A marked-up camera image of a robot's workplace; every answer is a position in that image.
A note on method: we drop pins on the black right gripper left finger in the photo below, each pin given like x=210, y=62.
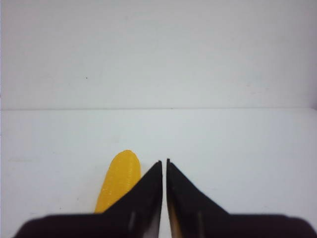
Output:
x=135, y=215

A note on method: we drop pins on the yellow corn cob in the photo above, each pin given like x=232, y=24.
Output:
x=122, y=175

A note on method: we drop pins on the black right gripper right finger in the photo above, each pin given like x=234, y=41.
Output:
x=194, y=215

